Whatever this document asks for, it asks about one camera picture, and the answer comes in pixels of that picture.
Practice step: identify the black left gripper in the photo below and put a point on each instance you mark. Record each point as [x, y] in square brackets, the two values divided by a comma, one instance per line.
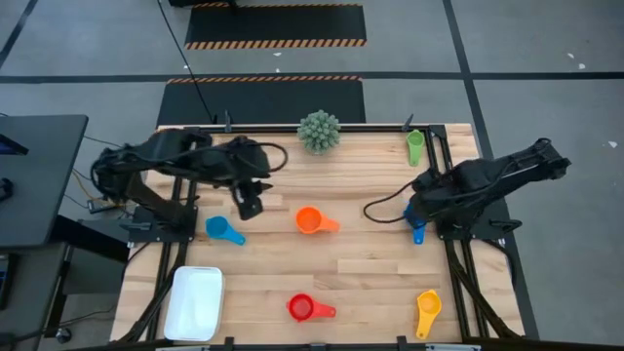
[246, 187]

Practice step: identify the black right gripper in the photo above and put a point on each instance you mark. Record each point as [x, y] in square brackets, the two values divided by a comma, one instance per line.
[426, 197]

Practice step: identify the orange measuring cup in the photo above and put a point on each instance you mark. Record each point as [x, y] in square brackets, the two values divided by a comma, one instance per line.
[309, 220]

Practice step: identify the green measuring cup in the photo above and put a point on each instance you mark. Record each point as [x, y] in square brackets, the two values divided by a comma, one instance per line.
[415, 141]

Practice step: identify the teal measuring cup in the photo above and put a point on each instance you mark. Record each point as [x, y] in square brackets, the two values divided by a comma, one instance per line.
[218, 227]

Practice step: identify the yellow measuring cup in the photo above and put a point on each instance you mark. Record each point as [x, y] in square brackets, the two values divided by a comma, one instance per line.
[429, 304]

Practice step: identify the white plastic basket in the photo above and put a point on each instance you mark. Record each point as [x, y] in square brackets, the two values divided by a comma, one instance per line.
[194, 303]

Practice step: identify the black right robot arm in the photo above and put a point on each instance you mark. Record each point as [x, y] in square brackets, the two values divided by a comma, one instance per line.
[487, 178]

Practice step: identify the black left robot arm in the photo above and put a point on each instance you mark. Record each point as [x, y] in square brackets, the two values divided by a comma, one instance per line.
[161, 161]

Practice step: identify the green succulent in white pot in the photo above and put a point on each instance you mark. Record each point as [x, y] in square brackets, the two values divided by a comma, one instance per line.
[319, 131]

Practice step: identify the black mat with hazard stripes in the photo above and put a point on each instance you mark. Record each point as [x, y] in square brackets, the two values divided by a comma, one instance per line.
[275, 22]
[258, 102]

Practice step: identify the black equipment stand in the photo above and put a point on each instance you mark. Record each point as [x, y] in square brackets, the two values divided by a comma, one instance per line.
[92, 239]

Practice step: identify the dark grey desk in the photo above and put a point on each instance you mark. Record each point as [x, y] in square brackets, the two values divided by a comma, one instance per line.
[41, 180]

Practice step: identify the black caster wheel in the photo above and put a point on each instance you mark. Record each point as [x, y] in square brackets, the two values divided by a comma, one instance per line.
[63, 335]

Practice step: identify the black tablet device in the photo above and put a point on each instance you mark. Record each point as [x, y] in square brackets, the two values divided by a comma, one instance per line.
[12, 145]

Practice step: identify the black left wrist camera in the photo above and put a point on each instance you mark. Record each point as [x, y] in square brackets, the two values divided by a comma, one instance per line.
[249, 207]

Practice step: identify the black aluminium table frame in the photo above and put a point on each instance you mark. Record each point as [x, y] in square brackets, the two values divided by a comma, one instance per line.
[458, 287]

